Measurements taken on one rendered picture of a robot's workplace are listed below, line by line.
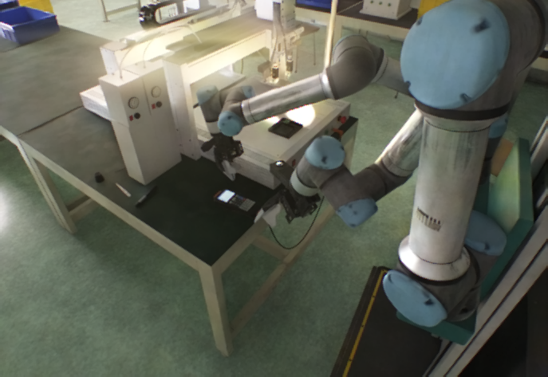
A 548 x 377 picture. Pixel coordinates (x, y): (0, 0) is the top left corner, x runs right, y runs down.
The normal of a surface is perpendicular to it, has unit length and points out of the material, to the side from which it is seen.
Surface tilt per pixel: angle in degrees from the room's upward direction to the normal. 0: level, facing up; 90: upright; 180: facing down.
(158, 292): 0
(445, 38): 83
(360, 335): 0
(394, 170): 98
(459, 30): 83
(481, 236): 7
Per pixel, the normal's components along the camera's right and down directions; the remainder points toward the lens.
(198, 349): 0.00, -0.77
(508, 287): -0.47, 0.56
